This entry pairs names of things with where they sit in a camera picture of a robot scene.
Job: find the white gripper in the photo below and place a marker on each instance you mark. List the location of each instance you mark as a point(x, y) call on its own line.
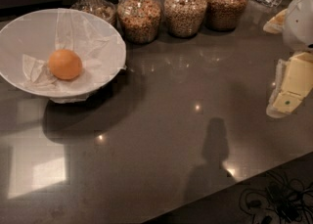
point(299, 22)

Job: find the orange fruit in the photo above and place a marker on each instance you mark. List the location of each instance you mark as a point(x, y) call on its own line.
point(65, 64)

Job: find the white bowl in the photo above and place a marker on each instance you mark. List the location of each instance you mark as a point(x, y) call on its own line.
point(32, 34)

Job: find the crumpled white paper liner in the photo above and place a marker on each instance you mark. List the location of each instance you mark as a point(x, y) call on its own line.
point(102, 57)

